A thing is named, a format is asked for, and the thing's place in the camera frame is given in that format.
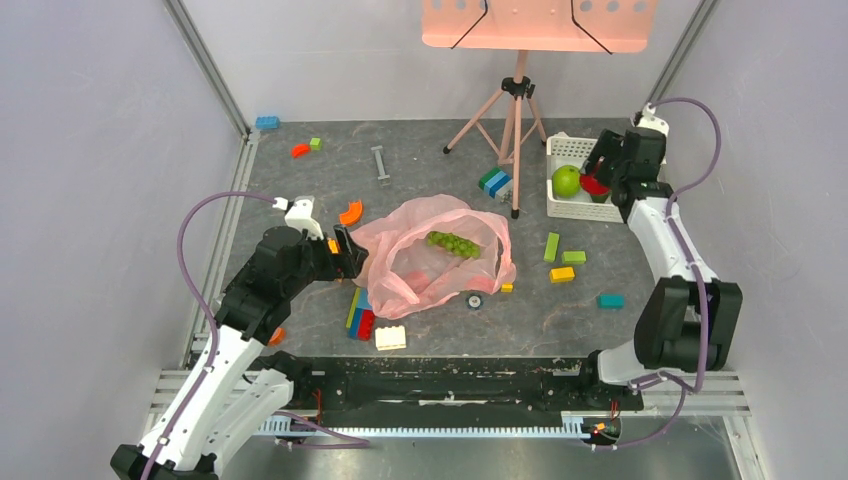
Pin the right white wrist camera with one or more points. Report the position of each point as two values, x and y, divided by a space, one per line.
647 118

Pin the white plastic basket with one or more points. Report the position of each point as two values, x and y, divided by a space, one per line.
563 150

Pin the green fake fruit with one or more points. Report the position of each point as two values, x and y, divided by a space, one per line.
454 244

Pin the green fake apple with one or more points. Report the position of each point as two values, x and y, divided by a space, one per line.
565 182

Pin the multicolour stacked brick block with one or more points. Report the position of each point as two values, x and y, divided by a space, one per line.
361 317

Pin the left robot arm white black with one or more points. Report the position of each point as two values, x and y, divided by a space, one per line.
201 431

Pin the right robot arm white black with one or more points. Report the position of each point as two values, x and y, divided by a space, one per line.
690 318

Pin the long light green brick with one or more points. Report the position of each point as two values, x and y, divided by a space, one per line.
551 247

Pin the pink plastic bag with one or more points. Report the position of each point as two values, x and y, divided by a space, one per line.
404 274

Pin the teal toy brick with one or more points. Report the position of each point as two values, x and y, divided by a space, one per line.
611 301

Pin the green blue grey brick stack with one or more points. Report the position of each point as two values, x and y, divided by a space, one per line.
497 184

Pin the orange curved toy piece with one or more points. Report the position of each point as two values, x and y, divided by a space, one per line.
353 214

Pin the grey toy bar piece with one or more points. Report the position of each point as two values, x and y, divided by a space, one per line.
383 177

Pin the orange toy piece near base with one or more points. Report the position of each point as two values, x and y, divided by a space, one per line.
277 337

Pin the pink music stand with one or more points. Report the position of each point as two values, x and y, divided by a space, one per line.
609 27

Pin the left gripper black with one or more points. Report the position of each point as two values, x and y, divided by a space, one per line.
346 263

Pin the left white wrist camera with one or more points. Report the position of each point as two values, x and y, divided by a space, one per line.
298 214

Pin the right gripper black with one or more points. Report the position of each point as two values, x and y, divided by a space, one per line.
610 162

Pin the blue toy brick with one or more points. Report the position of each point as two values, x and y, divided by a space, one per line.
267 122

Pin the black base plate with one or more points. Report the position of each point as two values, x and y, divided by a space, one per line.
447 392

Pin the red arch toy brick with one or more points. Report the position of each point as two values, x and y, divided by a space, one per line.
300 150

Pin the red fake apple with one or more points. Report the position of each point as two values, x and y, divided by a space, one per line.
593 187

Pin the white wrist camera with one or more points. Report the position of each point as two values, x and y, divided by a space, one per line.
647 118
298 214

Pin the cream white toy brick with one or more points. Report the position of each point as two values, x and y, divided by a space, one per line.
390 338

